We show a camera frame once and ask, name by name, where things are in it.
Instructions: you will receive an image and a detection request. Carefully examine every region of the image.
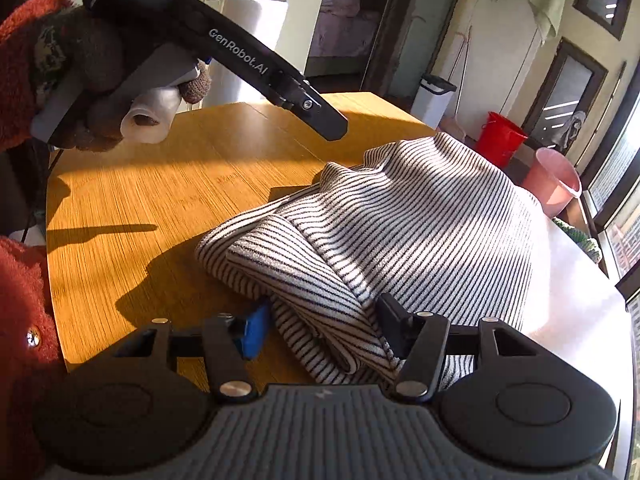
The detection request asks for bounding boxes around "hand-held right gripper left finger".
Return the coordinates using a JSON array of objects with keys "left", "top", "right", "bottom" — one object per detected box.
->
[{"left": 112, "top": 297, "right": 274, "bottom": 403}]

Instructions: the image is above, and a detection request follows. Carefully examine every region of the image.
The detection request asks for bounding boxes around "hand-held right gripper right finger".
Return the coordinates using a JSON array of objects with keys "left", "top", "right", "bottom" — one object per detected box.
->
[{"left": 375, "top": 292, "right": 532, "bottom": 403}]

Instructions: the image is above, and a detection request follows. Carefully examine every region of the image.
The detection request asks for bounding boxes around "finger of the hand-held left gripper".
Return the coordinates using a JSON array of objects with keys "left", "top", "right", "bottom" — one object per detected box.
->
[{"left": 265, "top": 71, "right": 349, "bottom": 143}]

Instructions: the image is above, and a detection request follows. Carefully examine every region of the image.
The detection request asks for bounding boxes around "black white striped garment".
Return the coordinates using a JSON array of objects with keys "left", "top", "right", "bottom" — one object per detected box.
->
[{"left": 195, "top": 132, "right": 547, "bottom": 387}]

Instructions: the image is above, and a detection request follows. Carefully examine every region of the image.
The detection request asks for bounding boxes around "person's left forearm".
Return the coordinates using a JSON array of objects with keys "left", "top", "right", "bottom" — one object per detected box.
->
[{"left": 0, "top": 0, "right": 76, "bottom": 153}]

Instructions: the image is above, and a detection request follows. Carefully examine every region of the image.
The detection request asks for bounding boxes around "person's left hand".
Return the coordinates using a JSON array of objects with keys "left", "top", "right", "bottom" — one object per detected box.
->
[{"left": 34, "top": 7, "right": 212, "bottom": 154}]

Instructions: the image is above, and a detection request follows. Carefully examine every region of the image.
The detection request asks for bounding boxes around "white cylindrical appliance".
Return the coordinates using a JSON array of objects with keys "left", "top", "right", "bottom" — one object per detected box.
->
[{"left": 200, "top": 0, "right": 291, "bottom": 110}]

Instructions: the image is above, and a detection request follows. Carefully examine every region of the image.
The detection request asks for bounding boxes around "white plastic roll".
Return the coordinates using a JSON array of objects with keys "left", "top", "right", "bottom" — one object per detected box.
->
[{"left": 120, "top": 86, "right": 182, "bottom": 145}]

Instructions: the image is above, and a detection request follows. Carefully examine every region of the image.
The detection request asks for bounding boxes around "bed with pale bedding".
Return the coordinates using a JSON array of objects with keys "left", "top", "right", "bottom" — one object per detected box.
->
[{"left": 306, "top": 0, "right": 383, "bottom": 61}]

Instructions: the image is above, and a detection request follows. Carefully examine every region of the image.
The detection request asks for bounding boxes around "white bin with black lid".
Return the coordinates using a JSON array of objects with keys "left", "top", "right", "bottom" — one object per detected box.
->
[{"left": 410, "top": 73, "right": 458, "bottom": 131}]

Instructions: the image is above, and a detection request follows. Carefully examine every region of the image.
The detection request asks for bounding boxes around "white cloth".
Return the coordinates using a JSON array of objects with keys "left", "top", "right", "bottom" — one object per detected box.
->
[{"left": 520, "top": 187, "right": 629, "bottom": 363}]

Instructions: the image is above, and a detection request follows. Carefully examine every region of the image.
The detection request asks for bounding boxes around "red bucket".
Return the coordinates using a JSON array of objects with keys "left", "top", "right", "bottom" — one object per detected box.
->
[{"left": 474, "top": 111, "right": 529, "bottom": 168}]

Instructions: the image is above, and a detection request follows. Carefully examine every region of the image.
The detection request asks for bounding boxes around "pink bucket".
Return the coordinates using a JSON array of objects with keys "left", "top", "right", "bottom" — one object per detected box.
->
[{"left": 522, "top": 147, "right": 583, "bottom": 219}]

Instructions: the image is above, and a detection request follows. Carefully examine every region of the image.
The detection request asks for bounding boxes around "person's red sweater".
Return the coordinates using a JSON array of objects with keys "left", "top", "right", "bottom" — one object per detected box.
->
[{"left": 0, "top": 234, "right": 68, "bottom": 480}]

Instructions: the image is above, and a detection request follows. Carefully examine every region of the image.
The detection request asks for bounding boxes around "dark framed tall window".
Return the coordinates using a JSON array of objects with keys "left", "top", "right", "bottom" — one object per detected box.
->
[{"left": 521, "top": 37, "right": 609, "bottom": 153}]

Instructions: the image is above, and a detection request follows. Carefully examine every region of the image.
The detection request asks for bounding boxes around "dark framed small window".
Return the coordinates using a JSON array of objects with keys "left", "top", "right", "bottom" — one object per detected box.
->
[{"left": 572, "top": 0, "right": 636, "bottom": 42}]

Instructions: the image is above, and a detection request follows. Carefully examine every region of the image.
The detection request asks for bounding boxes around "thin broom handle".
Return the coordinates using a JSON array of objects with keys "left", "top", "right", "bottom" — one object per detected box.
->
[{"left": 450, "top": 26, "right": 473, "bottom": 120}]

